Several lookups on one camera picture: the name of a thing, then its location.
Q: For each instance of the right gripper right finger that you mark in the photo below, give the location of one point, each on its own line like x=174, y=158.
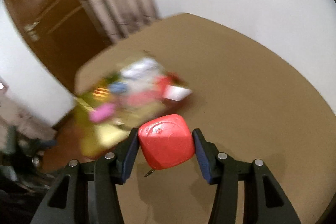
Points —
x=264, y=199

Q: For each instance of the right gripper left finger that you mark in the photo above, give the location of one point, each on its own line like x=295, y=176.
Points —
x=86, y=193

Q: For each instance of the pink rectangular block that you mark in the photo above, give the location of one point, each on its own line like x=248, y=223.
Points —
x=102, y=112

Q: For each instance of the red rounded square tape measure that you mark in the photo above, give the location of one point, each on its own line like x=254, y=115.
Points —
x=166, y=142

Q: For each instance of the clear plastic case red card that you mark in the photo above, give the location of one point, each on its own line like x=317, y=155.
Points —
x=139, y=99

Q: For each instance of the blue patterned ball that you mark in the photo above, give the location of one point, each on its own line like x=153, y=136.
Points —
x=118, y=87

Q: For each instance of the white zigzag cube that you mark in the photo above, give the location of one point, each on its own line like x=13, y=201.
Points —
x=176, y=93

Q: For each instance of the yellow striped cube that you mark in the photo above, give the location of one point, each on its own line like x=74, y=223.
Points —
x=101, y=94

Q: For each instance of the red gold toffee tin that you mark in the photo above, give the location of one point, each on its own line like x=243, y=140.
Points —
x=141, y=71

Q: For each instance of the brown wooden door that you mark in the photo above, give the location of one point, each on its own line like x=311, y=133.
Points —
x=60, y=33

